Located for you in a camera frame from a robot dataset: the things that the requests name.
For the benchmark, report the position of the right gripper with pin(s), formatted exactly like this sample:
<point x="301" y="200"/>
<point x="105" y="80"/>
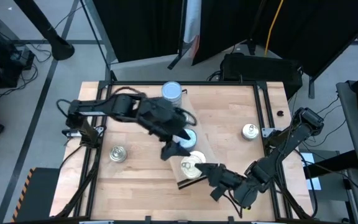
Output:
<point x="239" y="189"/>

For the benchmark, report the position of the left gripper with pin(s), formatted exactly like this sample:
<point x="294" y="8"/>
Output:
<point x="163" y="118"/>

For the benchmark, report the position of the red label tuna can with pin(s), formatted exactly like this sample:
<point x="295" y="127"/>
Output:
<point x="191" y="139"/>

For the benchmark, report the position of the silver can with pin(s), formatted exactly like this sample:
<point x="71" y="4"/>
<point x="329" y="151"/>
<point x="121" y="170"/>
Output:
<point x="190" y="171"/>

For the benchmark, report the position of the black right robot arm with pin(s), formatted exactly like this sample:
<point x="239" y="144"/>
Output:
<point x="291" y="143"/>

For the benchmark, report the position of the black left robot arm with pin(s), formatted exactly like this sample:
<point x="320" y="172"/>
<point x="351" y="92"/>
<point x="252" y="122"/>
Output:
<point x="104" y="107"/>

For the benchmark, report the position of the blue label gold can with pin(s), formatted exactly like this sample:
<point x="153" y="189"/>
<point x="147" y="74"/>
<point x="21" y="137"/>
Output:
<point x="117" y="154"/>
<point x="250" y="132"/>

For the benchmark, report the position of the black equipment case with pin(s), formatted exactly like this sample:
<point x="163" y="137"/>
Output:
<point x="259" y="71"/>

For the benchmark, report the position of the black desk beam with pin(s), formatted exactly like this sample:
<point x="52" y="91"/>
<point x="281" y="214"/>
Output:
<point x="331" y="163"/>

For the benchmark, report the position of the white fabric strip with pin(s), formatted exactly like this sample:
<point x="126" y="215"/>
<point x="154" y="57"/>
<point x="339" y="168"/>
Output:
<point x="192" y="21"/>

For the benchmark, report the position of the black curtain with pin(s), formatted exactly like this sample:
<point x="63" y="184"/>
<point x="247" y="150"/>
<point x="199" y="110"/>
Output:
<point x="135" y="28"/>
<point x="315" y="31"/>
<point x="225" y="28"/>

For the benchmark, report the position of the grey metal beam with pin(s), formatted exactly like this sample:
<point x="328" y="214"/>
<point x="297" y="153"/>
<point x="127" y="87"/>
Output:
<point x="99" y="31"/>

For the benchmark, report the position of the black mat hazard stripes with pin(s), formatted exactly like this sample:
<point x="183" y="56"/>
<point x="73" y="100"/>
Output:
<point x="39" y="196"/>

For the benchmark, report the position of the black pole round base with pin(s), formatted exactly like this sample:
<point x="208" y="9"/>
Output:
<point x="62" y="48"/>

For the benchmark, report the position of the black aluminium table frame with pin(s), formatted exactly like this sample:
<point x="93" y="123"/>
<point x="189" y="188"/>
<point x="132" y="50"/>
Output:
<point x="197" y="83"/>

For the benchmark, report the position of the silver aluminium post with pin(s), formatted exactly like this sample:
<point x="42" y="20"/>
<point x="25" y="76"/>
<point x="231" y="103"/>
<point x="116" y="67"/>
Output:
<point x="264" y="222"/>
<point x="96" y="222"/>

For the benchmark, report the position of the silver mounting bracket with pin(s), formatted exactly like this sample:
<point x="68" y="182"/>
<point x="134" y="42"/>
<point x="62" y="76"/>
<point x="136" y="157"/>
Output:
<point x="267" y="131"/>

